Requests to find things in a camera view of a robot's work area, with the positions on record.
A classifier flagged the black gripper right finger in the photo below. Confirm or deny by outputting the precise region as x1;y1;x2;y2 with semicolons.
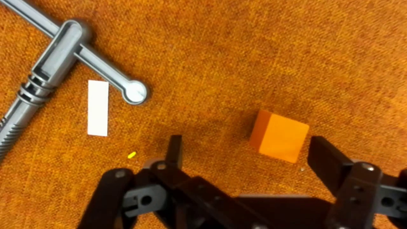
306;135;407;229

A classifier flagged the small white rectangular block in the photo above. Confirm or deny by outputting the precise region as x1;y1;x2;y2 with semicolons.
86;79;110;137

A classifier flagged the orange fabric couch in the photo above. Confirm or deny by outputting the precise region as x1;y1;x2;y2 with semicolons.
0;0;407;229

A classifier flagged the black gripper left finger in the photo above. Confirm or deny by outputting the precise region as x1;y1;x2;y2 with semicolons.
77;134;239;229

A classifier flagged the orange cube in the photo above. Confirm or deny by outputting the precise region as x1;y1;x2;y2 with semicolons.
247;109;310;164

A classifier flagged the grey plastic T-handle tool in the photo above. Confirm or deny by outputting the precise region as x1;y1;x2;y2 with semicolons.
0;0;149;164

